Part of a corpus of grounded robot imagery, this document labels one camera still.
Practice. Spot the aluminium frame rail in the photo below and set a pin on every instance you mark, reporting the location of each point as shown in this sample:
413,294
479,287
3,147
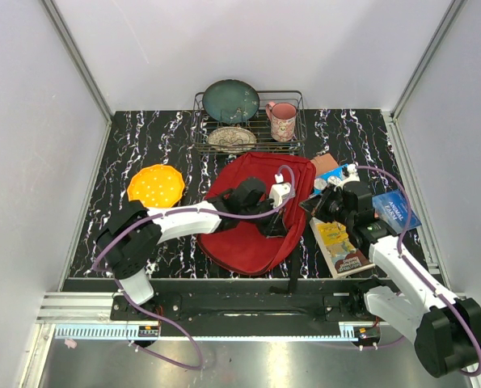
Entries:
63,31

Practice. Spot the red backpack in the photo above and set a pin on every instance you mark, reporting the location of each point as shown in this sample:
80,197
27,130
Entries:
243,249

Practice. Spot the beige patterned small plate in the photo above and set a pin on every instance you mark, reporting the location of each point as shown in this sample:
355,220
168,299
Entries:
232,140

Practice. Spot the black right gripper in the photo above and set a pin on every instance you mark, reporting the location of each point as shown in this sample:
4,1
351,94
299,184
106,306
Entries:
316,205

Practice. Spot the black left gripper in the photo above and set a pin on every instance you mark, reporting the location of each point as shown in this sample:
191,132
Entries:
275,227

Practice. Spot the orange dotted plate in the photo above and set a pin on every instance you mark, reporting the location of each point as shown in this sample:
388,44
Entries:
157,186

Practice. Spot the blue treehouse comic book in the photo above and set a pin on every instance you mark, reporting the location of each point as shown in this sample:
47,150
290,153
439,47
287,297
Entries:
328,180

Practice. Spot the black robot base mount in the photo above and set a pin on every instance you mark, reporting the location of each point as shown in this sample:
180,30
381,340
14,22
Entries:
248,308

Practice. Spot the black wire dish rack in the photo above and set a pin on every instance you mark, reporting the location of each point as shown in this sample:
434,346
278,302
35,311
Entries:
203,125

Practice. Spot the yellow teal Penguin paperback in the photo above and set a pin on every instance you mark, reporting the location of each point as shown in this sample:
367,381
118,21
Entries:
341,257

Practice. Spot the dark teal plate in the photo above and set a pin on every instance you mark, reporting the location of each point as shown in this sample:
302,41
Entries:
231,101

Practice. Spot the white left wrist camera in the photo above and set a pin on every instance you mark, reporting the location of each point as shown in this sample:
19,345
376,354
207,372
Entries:
280,191

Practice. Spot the pink patterned mug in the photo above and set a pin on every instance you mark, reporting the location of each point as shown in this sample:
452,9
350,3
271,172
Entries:
282,117

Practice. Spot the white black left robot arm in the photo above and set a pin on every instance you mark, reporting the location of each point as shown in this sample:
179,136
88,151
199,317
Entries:
127,242

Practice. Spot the blue Animal Farm book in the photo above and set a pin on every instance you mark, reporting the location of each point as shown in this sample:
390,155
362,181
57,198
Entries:
391,207

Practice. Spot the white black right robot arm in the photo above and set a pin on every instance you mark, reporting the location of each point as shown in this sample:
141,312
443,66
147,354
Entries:
444,329

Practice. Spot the pink leather wallet notebook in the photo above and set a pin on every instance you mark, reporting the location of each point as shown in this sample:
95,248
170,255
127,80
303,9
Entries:
324,163

